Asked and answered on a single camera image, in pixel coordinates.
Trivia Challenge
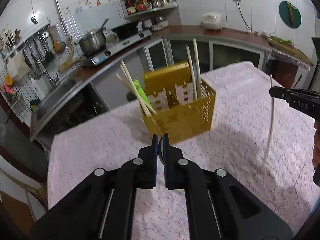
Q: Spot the cream chopstick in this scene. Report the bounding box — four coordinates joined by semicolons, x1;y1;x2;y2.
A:
186;46;197;100
262;74;276;165
193;38;202;99
120;60;151;117

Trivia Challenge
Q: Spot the metal spoon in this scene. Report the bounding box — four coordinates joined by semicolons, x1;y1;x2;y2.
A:
158;137;164;165

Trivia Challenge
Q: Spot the tan wooden chopstick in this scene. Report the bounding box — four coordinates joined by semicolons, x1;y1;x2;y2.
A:
116;73;157;117

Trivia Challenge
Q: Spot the kitchen counter with cabinets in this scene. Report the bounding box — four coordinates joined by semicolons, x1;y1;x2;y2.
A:
30;25;271;141

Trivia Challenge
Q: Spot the right hand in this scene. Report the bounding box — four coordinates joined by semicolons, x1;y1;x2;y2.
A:
312;120;320;168

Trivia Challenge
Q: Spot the floral pink tablecloth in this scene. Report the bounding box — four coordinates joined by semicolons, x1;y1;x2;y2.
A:
48;62;319;232

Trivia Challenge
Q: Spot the green round cutting board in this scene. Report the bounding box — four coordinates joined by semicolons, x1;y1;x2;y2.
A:
279;1;302;29

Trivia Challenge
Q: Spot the steel sink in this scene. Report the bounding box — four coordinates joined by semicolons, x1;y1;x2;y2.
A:
31;77;82;122

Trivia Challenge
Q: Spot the white rice cooker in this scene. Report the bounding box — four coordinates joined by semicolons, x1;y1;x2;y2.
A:
201;12;223;31

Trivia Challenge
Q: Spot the yellow perforated utensil holder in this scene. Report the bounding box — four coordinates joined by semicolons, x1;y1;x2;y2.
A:
142;61;216;144

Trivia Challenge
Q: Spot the steel cooking pot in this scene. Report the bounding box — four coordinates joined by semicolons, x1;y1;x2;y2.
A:
78;17;109;54

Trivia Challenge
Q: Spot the silver gas stove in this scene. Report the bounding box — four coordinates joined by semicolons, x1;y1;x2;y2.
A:
82;30;152;67

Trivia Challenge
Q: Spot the rice cooker power cable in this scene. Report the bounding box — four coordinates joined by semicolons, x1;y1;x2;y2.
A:
236;0;252;33

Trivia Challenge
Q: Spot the wall utensil rack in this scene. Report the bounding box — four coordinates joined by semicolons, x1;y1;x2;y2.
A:
1;18;78;108

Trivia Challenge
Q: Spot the corner wall shelf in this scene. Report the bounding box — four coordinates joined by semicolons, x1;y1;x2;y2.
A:
119;0;181;25

